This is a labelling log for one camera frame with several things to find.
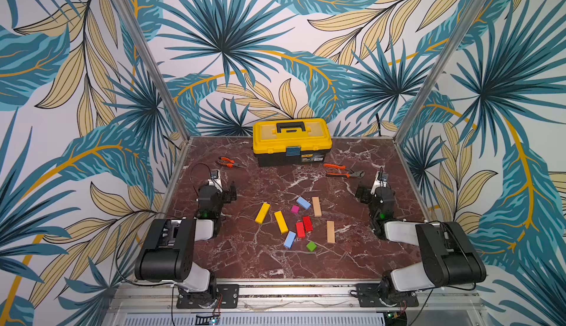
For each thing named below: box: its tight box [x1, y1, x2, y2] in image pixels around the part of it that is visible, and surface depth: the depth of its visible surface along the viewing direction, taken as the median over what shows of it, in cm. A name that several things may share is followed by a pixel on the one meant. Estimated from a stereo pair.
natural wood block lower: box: [326, 220, 336, 244], surface depth 89 cm
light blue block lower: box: [283, 230, 298, 250], surface depth 87 cm
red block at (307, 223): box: [302, 216, 314, 232], surface depth 91 cm
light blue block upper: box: [296, 196, 312, 211], surface depth 97 cm
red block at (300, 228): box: [295, 221, 306, 239], surface depth 89 cm
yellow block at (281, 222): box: [274, 210, 289, 234], surface depth 92 cm
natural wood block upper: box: [311, 196, 323, 217], surface depth 96 cm
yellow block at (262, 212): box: [254, 202, 271, 225], surface depth 94 cm
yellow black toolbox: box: [252, 118, 333, 168], surface depth 100 cm
